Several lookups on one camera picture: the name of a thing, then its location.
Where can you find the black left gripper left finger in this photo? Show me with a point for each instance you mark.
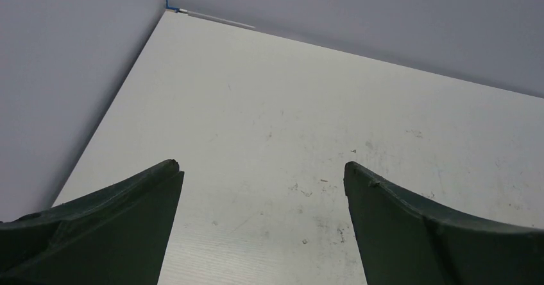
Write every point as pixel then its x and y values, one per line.
pixel 116 235

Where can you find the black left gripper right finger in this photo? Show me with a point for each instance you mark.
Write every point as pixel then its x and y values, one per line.
pixel 406 238

